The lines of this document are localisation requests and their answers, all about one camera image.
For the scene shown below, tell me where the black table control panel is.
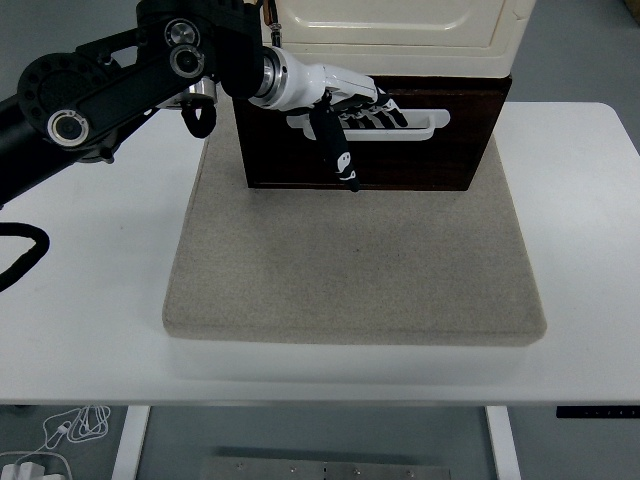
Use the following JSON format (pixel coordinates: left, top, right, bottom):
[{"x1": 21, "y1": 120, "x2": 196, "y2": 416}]
[{"x1": 555, "y1": 405, "x2": 640, "y2": 420}]

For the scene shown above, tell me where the cream plastic cabinet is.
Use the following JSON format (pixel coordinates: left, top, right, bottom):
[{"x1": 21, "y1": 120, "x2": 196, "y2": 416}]
[{"x1": 262, "y1": 0, "x2": 537, "y2": 79}]

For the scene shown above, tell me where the grey metal plate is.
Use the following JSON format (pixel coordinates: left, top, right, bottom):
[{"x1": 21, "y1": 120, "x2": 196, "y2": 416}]
[{"x1": 199, "y1": 455, "x2": 451, "y2": 480}]

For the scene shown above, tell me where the white power adapter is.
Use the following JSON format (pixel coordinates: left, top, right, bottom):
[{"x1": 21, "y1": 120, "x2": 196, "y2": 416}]
[{"x1": 0, "y1": 452, "x2": 71, "y2": 480}]

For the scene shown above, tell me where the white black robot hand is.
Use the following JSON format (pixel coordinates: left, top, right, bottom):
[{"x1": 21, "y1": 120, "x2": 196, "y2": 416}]
[{"x1": 248, "y1": 46, "x2": 409, "y2": 194}]

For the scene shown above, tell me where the dark wooden drawer housing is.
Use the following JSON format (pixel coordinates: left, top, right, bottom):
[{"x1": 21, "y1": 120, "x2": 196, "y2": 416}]
[{"x1": 229, "y1": 73, "x2": 514, "y2": 192}]

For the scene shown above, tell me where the white cable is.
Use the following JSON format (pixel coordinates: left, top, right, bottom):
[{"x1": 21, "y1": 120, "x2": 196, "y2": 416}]
[{"x1": 0, "y1": 404, "x2": 112, "y2": 459}]

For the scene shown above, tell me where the dark wooden drawer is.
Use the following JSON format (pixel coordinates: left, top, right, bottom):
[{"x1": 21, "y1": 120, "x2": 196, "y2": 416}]
[{"x1": 233, "y1": 87, "x2": 512, "y2": 191}]

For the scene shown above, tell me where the beige fabric mat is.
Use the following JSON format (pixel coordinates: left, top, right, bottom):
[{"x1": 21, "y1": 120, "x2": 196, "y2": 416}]
[{"x1": 161, "y1": 97, "x2": 548, "y2": 347}]

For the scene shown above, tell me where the white table leg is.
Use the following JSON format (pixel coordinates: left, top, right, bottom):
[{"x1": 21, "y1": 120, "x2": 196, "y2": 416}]
[
  {"x1": 110, "y1": 405, "x2": 151, "y2": 480},
  {"x1": 484, "y1": 405, "x2": 521, "y2": 480}
]

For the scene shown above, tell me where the white drawer handle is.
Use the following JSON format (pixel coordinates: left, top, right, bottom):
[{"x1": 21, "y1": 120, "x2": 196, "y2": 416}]
[{"x1": 286, "y1": 108, "x2": 451, "y2": 143}]

